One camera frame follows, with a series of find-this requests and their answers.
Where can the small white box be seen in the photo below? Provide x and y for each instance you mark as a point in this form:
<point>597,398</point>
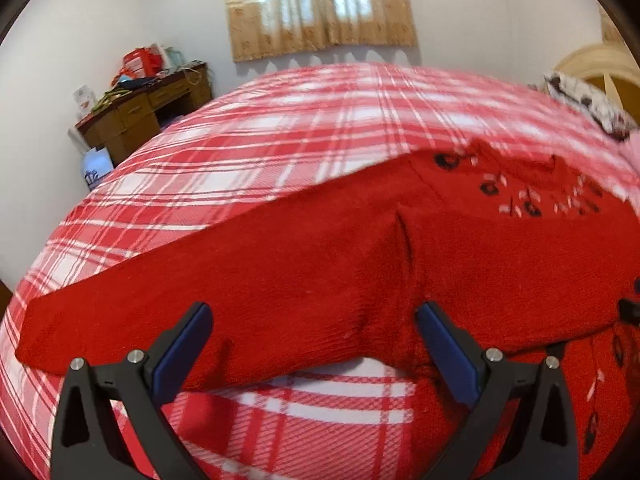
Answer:
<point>84,97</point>

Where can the red white plaid blanket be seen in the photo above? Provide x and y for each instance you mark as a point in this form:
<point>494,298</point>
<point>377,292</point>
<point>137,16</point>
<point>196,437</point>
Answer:
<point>280,125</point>

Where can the red gift bag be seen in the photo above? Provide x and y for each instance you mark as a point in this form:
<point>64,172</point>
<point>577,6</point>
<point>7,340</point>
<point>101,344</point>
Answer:
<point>142,62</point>

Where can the beige lace curtain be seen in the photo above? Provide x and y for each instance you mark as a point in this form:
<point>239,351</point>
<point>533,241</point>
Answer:
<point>320,20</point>

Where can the cream wooden headboard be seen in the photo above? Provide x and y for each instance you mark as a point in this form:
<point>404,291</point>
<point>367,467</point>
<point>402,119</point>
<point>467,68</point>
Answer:
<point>595,65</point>

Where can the blue white paper bag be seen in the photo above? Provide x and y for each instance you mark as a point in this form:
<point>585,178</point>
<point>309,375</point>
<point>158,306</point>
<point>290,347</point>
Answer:
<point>96,170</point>

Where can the pink cloth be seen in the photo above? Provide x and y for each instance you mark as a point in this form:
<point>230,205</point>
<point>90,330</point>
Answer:
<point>632,150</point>

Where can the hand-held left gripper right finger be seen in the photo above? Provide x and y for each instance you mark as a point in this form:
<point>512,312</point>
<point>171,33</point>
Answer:
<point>447,355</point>

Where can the pale teal bag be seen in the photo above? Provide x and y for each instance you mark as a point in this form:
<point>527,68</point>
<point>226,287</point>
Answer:
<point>171,57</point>

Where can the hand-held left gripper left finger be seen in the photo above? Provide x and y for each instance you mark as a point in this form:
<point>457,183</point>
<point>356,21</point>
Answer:
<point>182,355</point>

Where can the red knit sweater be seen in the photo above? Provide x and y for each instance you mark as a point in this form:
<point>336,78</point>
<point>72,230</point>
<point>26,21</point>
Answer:
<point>325,270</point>

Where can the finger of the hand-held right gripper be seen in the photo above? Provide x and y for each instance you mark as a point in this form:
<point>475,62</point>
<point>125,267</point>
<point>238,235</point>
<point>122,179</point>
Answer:
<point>631,310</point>

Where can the brown wooden desk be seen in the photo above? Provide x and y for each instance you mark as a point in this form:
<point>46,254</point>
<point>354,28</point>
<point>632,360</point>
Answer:
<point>132,110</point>

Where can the brown white patterned pillow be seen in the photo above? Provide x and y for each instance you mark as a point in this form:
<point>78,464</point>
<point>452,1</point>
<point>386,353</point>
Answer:
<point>585,97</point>

